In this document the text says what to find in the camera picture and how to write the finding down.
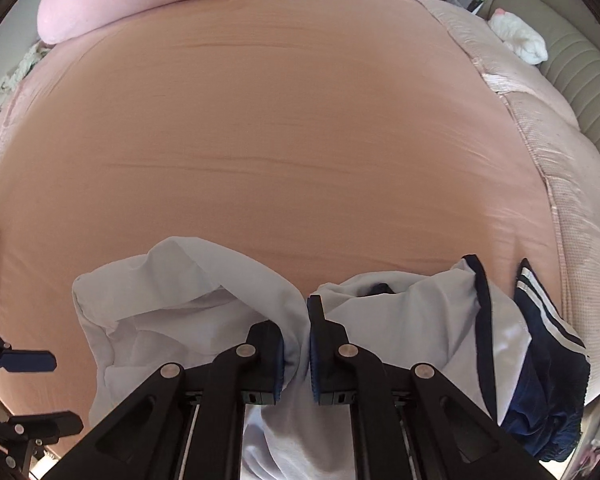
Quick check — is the grey padded headboard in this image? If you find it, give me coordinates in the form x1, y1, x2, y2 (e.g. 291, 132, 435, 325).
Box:
480, 0, 600, 196

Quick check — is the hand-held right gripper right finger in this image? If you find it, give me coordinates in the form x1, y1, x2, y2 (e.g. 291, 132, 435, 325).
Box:
307, 295, 556, 480

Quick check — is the white plush toy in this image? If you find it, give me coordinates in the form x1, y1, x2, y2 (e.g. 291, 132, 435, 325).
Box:
487, 8, 549, 66

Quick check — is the white shirt with navy trim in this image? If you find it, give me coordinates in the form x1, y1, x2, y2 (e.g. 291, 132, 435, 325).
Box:
71, 235, 531, 480

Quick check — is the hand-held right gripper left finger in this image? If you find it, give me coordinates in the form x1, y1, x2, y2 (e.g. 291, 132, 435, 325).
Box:
45, 320, 287, 480

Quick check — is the navy garment with white stripes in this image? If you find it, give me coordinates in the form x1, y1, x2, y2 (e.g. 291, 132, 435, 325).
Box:
500, 258, 592, 463

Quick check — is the pink sheet bed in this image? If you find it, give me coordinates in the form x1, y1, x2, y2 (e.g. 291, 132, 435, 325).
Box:
0, 0, 600, 461

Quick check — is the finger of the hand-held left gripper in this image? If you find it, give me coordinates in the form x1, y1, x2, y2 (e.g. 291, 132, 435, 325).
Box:
0, 410, 84, 478
0, 327, 57, 376

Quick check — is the pink pillow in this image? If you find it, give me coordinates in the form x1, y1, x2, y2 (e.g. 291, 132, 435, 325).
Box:
37, 0, 271, 45

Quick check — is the crumpled clothes pile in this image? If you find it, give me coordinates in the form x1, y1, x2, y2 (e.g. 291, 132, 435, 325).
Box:
0, 42, 53, 108

